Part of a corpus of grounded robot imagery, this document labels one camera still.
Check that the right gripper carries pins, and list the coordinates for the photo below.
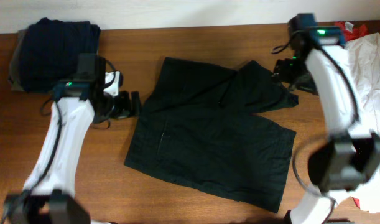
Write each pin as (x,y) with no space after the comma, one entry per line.
(283,72)

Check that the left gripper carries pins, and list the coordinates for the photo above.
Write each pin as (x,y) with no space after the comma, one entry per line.
(134,104)

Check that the black t-shirt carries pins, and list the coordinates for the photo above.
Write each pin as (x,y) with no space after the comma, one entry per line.
(202,127)

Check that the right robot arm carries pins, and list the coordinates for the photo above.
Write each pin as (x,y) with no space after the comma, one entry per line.
(348,163)

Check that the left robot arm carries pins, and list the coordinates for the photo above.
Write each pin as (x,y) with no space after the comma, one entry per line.
(48,195)

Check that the red garment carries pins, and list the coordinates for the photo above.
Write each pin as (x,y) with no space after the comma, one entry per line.
(350,31)

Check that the white garment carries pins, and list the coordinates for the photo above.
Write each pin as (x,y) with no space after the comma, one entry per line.
(364,59)

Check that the folded navy garment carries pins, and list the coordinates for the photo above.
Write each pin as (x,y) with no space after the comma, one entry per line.
(50,51)

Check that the folded grey garment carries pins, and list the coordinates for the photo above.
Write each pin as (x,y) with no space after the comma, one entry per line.
(14,77)

